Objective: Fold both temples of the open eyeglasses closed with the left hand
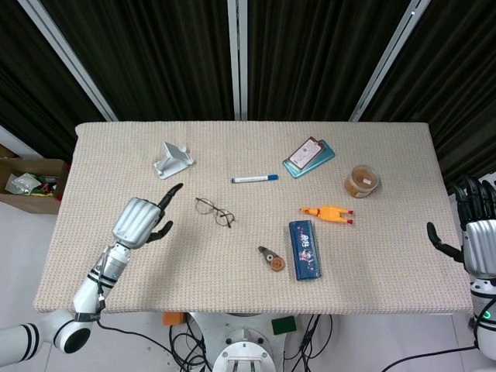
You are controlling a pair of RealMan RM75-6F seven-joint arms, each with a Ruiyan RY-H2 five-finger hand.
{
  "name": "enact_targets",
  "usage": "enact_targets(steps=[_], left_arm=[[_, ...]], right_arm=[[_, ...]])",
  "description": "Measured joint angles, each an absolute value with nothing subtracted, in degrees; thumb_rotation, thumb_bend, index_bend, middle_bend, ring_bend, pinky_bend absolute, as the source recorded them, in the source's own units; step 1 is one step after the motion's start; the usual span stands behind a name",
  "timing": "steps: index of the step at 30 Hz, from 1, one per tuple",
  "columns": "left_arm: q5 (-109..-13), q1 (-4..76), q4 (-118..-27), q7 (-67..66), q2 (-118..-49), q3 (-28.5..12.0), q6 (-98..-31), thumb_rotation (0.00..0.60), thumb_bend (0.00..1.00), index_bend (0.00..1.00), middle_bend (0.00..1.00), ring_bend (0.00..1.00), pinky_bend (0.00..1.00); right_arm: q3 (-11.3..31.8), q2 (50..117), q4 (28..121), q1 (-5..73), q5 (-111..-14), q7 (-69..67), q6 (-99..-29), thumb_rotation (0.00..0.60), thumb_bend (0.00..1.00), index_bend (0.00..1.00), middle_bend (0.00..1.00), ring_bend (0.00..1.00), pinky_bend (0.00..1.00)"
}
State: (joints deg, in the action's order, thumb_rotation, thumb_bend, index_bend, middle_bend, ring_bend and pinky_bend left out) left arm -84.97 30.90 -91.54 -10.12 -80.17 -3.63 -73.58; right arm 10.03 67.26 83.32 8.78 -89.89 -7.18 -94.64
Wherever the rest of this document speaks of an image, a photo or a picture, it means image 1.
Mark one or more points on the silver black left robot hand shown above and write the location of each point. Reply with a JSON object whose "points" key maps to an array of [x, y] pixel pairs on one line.
{"points": [[135, 221]]}

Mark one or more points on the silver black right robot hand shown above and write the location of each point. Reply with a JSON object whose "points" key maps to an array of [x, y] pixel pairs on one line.
{"points": [[482, 248]]}

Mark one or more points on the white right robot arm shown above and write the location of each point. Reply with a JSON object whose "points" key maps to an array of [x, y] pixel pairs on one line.
{"points": [[486, 329]]}

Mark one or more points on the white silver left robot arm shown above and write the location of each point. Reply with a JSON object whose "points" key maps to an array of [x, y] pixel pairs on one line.
{"points": [[87, 294]]}

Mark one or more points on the white folding phone stand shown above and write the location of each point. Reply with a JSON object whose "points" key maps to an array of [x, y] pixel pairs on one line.
{"points": [[172, 162]]}

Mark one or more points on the brown cardboard box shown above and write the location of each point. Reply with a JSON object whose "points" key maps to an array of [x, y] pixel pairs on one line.
{"points": [[35, 203]]}

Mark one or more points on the orange block under table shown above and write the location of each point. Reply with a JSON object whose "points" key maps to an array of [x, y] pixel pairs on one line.
{"points": [[172, 318]]}

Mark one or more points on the beige waffle-weave tablecloth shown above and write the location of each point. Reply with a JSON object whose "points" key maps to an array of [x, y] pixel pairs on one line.
{"points": [[232, 290]]}

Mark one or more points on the clear plastic bag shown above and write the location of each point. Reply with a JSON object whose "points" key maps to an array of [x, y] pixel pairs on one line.
{"points": [[21, 184]]}

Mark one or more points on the white marker with blue cap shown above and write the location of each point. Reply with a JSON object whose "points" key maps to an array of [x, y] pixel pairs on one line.
{"points": [[252, 179]]}

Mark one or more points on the clear jar of rubber bands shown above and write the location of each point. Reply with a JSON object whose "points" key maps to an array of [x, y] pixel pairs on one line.
{"points": [[362, 182]]}

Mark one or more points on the clear correction tape dispenser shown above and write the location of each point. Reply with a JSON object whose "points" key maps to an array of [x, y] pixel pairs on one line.
{"points": [[276, 264]]}

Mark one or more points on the yellow rubber chicken toy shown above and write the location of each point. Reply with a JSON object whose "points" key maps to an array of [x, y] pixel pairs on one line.
{"points": [[329, 213]]}

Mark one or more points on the black pleated curtain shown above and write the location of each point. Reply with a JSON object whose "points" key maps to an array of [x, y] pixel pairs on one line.
{"points": [[155, 58]]}

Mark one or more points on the dark blue pencil case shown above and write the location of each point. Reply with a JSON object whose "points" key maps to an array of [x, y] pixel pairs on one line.
{"points": [[306, 252]]}

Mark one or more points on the white robot torso base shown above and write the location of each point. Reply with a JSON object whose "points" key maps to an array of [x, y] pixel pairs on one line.
{"points": [[248, 354]]}

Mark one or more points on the green block under table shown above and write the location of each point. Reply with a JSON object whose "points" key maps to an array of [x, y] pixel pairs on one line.
{"points": [[284, 325]]}

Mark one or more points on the red cream card box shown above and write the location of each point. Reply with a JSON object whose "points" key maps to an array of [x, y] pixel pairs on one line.
{"points": [[306, 152]]}

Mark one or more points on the teal phone case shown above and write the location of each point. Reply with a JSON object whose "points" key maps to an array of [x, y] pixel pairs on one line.
{"points": [[317, 164]]}

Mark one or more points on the white metal frame post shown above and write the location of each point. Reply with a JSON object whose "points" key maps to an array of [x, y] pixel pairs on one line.
{"points": [[387, 58], [73, 66], [238, 58]]}

